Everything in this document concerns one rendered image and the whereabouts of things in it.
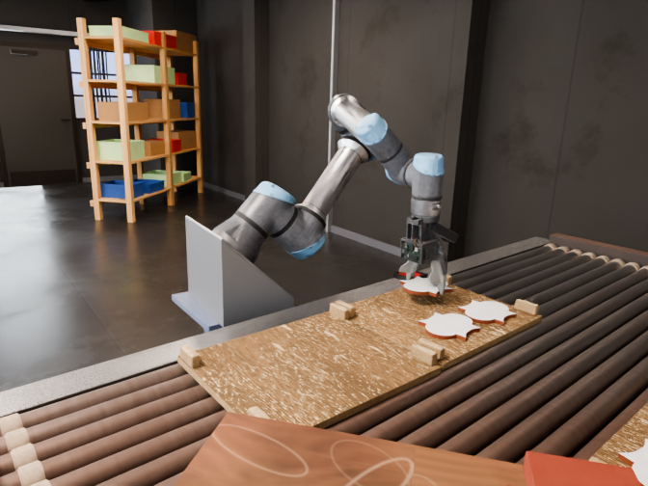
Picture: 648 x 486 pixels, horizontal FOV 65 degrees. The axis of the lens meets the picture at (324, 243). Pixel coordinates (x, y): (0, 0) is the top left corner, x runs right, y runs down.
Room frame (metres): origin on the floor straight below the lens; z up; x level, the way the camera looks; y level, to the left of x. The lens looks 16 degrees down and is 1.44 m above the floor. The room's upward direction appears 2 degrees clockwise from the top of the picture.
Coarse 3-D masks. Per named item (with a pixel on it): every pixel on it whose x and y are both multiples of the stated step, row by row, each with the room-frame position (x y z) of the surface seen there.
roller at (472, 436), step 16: (640, 320) 1.23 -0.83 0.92; (608, 336) 1.13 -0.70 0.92; (624, 336) 1.14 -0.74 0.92; (592, 352) 1.04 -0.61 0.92; (608, 352) 1.06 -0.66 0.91; (560, 368) 0.96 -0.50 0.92; (576, 368) 0.97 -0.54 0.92; (592, 368) 1.00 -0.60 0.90; (544, 384) 0.89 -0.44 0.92; (560, 384) 0.91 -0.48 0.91; (512, 400) 0.83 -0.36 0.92; (528, 400) 0.84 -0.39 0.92; (544, 400) 0.86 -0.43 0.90; (496, 416) 0.78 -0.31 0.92; (512, 416) 0.79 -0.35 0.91; (528, 416) 0.82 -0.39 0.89; (464, 432) 0.73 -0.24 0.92; (480, 432) 0.74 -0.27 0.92; (496, 432) 0.75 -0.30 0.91; (448, 448) 0.69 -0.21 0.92; (464, 448) 0.70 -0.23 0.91; (480, 448) 0.72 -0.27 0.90
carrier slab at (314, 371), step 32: (320, 320) 1.13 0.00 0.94; (224, 352) 0.95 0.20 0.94; (256, 352) 0.96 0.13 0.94; (288, 352) 0.96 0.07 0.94; (320, 352) 0.97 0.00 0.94; (352, 352) 0.97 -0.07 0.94; (384, 352) 0.98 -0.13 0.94; (224, 384) 0.83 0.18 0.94; (256, 384) 0.84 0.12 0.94; (288, 384) 0.84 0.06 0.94; (320, 384) 0.84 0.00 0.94; (352, 384) 0.85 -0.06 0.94; (384, 384) 0.85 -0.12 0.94; (416, 384) 0.87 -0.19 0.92; (288, 416) 0.74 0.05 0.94; (320, 416) 0.74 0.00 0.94
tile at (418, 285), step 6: (402, 282) 1.31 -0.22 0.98; (408, 282) 1.30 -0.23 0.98; (414, 282) 1.31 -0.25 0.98; (420, 282) 1.31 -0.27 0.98; (426, 282) 1.31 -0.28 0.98; (408, 288) 1.25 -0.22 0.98; (414, 288) 1.25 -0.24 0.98; (420, 288) 1.25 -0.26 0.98; (426, 288) 1.25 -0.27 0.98; (432, 288) 1.26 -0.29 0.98; (438, 288) 1.26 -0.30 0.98; (450, 288) 1.27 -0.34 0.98; (420, 294) 1.23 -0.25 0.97; (426, 294) 1.24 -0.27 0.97; (432, 294) 1.23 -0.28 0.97
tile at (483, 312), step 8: (472, 304) 1.24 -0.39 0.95; (480, 304) 1.24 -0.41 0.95; (488, 304) 1.24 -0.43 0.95; (496, 304) 1.24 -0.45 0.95; (472, 312) 1.18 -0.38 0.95; (480, 312) 1.18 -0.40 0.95; (488, 312) 1.18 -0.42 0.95; (496, 312) 1.18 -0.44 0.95; (504, 312) 1.18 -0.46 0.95; (512, 312) 1.19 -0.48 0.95; (472, 320) 1.15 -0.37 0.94; (480, 320) 1.14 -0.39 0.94; (488, 320) 1.14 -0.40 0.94; (496, 320) 1.14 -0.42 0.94; (504, 320) 1.16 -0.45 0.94
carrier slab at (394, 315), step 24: (456, 288) 1.38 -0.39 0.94; (360, 312) 1.18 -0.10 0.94; (384, 312) 1.19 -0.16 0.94; (408, 312) 1.19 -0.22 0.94; (432, 312) 1.20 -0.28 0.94; (456, 312) 1.20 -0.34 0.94; (384, 336) 1.06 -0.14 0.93; (408, 336) 1.06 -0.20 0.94; (480, 336) 1.07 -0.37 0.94; (504, 336) 1.08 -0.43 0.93; (456, 360) 0.96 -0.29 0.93
